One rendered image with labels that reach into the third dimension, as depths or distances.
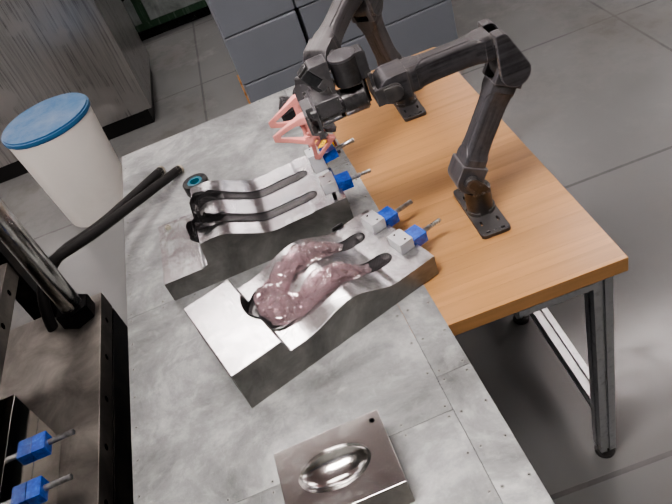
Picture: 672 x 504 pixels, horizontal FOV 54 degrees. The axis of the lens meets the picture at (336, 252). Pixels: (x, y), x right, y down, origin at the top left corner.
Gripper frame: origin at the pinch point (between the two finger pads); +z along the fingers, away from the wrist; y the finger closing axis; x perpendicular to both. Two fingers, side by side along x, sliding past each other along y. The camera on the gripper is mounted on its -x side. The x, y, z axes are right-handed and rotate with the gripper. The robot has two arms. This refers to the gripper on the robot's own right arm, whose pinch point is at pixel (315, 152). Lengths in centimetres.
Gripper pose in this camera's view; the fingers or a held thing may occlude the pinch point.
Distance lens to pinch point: 174.5
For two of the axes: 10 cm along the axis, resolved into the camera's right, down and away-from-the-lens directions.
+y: 2.5, 5.3, -8.1
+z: -1.3, 8.5, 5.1
